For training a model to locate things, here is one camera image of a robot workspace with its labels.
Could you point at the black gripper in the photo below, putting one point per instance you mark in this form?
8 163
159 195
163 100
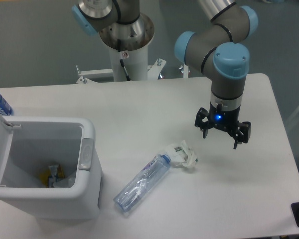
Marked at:
223 115

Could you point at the white paper trash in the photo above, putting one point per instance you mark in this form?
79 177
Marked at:
181 155

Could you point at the clear plastic water bottle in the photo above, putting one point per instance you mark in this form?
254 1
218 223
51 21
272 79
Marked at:
142 183

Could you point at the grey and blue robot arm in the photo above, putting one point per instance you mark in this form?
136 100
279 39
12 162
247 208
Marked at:
217 53

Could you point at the white plastic trash can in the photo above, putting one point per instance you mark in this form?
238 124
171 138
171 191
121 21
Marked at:
28 145

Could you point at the yellow wrapper in bin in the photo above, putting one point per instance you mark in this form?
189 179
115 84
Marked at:
53 174

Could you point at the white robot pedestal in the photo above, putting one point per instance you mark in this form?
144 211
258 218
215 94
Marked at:
128 50

